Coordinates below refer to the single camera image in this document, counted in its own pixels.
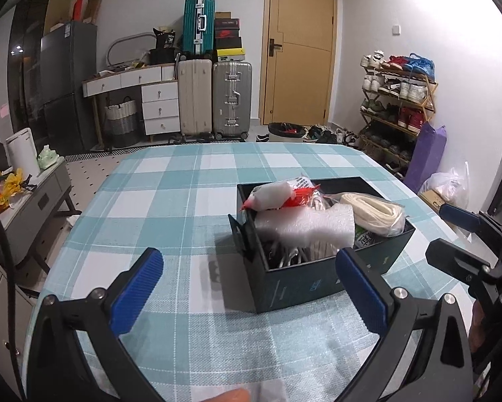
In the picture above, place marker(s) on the wooden door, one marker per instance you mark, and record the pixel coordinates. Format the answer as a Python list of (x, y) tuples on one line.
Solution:
[(298, 61)]

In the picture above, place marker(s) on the dark refrigerator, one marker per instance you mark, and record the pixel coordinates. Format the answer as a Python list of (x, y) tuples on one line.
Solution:
[(67, 60)]

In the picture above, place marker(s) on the white foam block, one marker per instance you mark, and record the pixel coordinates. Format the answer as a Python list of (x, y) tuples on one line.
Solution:
[(303, 226)]

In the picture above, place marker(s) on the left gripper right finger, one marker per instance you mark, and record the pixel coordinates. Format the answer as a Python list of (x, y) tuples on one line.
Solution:
[(422, 353)]

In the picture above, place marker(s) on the purple bag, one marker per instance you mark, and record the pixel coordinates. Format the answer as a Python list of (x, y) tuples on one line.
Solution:
[(427, 156)]

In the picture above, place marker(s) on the person's left hand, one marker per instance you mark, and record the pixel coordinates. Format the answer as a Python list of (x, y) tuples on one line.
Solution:
[(233, 395)]

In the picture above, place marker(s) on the stacked shoe boxes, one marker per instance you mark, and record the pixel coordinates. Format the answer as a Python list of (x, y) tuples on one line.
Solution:
[(228, 40)]

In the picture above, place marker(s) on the teal suitcase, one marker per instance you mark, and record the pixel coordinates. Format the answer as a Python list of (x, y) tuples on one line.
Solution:
[(198, 27)]

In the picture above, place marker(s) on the yellow plastic bag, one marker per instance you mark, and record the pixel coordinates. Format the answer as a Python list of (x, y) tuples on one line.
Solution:
[(10, 188)]

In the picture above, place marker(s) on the white drawer desk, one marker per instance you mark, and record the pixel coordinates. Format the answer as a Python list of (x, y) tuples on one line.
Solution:
[(152, 89)]

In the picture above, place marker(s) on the red white tissue pack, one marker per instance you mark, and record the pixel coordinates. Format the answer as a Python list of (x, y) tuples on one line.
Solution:
[(282, 194)]

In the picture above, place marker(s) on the wooden shoe rack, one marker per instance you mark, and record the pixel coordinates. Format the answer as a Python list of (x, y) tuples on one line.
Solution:
[(398, 95)]

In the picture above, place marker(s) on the person's right hand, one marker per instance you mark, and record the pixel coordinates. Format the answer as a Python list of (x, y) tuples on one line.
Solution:
[(483, 338)]

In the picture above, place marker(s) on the white plastic bag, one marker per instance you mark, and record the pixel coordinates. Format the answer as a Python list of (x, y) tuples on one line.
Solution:
[(452, 186)]

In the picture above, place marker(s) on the beige suitcase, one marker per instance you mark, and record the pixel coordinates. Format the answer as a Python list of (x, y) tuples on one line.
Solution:
[(195, 96)]

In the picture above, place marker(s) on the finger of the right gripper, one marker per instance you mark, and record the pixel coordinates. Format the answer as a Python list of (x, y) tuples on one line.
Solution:
[(484, 282), (482, 224)]

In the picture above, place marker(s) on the black cardboard box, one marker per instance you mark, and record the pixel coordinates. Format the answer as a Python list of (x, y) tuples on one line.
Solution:
[(275, 289)]

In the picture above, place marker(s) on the grey side cabinet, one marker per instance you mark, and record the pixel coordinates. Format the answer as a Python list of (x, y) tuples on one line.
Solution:
[(25, 221)]

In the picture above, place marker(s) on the silver suitcase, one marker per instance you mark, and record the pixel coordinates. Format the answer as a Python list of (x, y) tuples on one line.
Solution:
[(232, 91)]

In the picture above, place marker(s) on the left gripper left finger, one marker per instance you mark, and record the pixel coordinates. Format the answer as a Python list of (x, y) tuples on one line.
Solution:
[(57, 369)]

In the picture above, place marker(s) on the black round basket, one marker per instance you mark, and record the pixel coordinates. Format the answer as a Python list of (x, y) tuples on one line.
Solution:
[(285, 132)]

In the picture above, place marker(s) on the woven laundry basket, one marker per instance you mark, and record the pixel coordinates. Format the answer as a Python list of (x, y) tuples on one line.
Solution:
[(123, 123)]

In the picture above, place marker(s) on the green white packet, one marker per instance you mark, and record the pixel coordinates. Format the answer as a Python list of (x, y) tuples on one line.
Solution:
[(364, 238)]

